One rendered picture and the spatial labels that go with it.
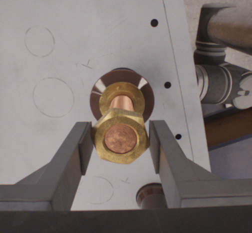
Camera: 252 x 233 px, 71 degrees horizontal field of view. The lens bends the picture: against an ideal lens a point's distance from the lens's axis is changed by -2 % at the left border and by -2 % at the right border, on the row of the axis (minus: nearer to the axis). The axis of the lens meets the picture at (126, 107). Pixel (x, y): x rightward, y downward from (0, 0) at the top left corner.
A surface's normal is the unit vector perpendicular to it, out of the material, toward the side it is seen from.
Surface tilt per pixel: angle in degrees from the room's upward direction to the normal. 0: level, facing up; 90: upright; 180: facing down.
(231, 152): 0
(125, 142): 0
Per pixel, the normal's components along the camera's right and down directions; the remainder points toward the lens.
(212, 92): 0.21, 0.44
